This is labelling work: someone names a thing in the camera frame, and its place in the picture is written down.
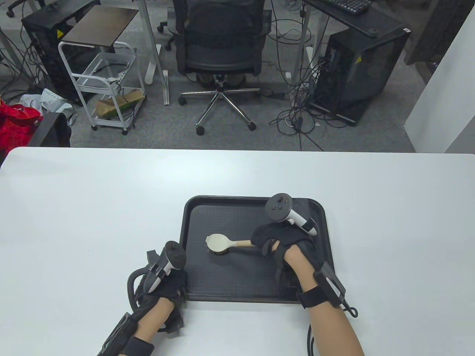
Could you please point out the person's left hand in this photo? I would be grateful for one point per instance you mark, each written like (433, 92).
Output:
(167, 285)

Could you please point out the grey plastic bag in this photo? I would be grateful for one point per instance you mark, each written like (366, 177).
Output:
(48, 98)

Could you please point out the black white handheld controller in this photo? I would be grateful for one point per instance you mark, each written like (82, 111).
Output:
(278, 207)
(172, 256)

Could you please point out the person's left forearm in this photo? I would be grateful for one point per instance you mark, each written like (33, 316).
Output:
(152, 319)

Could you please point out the person's right forearm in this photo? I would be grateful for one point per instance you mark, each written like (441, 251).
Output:
(330, 333)

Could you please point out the white desk leg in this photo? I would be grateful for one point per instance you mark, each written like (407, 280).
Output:
(150, 44)
(302, 40)

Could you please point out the black chair wheel base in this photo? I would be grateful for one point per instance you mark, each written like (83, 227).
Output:
(15, 7)
(169, 40)

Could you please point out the white power strip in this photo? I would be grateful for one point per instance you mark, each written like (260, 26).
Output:
(115, 78)

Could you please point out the brown paper bag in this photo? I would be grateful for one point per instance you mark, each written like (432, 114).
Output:
(107, 107)

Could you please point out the black desk top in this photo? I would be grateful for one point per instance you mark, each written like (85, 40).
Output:
(382, 22)

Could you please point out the black wrist sensor pack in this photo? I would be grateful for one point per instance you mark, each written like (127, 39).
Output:
(315, 296)
(139, 345)

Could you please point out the red bag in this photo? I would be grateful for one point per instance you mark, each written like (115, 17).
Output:
(15, 126)

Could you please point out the black computer tower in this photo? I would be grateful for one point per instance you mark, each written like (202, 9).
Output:
(41, 40)
(371, 70)

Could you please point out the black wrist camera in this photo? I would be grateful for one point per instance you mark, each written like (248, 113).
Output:
(174, 318)
(287, 282)

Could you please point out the brown board table top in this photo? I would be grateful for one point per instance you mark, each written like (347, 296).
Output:
(100, 26)

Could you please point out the black plastic tray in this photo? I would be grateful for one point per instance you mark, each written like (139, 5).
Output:
(230, 274)

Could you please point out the black chair back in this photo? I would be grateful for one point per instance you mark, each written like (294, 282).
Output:
(50, 129)

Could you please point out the white pot brush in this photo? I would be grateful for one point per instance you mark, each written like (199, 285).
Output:
(219, 243)

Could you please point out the black mesh office chair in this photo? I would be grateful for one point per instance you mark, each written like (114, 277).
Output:
(222, 48)

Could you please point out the person's right hand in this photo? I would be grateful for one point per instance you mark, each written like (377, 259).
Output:
(282, 233)

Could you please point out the black keyboard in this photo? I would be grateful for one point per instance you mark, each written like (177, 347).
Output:
(349, 5)

